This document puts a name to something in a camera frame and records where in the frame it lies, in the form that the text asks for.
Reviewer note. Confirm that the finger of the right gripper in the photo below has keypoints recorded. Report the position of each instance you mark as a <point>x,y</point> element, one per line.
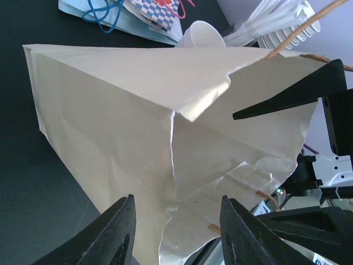
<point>322,230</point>

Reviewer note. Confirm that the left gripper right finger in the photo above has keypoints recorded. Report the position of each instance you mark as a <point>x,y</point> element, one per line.
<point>246,240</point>

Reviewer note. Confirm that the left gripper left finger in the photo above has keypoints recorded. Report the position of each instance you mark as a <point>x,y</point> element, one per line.
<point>109,239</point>

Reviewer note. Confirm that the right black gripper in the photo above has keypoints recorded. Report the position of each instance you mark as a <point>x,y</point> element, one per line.
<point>328,82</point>

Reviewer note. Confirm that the kraft paper bag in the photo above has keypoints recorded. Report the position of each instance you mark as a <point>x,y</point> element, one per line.
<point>158,124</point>

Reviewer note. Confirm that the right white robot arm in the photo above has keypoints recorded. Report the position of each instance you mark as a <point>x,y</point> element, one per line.
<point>332,176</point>

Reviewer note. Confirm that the white stirrer packets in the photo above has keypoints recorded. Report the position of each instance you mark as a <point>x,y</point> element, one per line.
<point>267,17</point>

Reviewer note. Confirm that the blue checkered paper bag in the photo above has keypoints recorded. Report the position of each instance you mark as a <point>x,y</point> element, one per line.
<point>160,16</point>

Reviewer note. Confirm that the light blue paper bag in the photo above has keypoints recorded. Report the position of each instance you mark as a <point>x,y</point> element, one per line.
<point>110,15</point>

